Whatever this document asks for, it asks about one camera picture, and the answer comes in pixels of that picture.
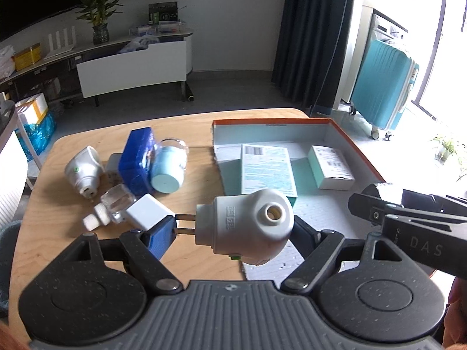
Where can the small potted plant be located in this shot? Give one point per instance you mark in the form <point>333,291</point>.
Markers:
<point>443,149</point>

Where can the dark curtain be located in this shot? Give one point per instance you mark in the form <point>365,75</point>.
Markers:
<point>310,25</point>

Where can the blue toothpick jar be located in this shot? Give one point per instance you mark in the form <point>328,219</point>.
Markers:
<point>168,169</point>

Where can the washing machine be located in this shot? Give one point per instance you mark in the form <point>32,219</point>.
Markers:
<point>386,29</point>

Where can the white plug-in vaporizer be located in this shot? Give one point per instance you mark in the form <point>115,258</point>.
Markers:
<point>251,229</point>
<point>82,169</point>

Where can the dark green box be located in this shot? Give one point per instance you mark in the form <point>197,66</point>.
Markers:
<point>163,11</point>

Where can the orange-rimmed cardboard box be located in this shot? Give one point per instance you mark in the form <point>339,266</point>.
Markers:
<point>328,204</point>

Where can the curved counter cabinet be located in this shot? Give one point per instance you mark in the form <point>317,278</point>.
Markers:
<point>9,160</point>

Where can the blue printed box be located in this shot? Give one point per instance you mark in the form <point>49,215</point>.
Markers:
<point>135,160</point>

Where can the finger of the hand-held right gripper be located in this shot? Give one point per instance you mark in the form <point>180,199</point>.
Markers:
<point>385,192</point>
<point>366,209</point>

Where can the bamboo plant in vase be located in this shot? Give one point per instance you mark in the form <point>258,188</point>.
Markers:
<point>100,32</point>

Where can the teal flat box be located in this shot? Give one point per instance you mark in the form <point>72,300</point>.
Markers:
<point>268,169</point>

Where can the turquoise suitcase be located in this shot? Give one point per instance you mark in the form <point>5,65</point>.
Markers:
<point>383,80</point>

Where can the clear liquid refill bottle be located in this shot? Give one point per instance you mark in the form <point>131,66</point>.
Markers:
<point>115,204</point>

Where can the white power adapter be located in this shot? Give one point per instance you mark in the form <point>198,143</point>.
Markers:
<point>147,213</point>

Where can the blue plastic bag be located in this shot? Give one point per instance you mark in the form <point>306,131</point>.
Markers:
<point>36,135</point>

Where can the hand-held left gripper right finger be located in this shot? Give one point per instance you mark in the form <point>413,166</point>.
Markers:
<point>310,242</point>

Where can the white router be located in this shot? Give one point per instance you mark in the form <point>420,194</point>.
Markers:
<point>60,45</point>

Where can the white and orange carton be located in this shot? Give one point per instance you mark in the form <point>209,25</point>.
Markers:
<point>34,107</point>

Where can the small white box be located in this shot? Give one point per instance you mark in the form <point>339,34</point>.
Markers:
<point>113,162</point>

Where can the white and teal box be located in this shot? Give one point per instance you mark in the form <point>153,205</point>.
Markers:
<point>330,166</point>

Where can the yellow box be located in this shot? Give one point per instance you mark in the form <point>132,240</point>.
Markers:
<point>27,56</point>

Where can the white plastic bag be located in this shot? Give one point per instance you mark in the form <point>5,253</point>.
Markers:
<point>5,60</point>

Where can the white television cabinet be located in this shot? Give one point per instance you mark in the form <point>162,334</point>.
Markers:
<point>131,67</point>

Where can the crumpled blue-white bag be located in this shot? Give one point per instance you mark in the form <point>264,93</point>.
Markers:
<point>138,43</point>

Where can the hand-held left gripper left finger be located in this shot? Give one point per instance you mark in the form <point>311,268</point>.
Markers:
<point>160,238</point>

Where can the black roll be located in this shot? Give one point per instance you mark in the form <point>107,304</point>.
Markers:
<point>190,94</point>

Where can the clear plastic container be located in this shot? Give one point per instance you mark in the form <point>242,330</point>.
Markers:
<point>171,26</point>

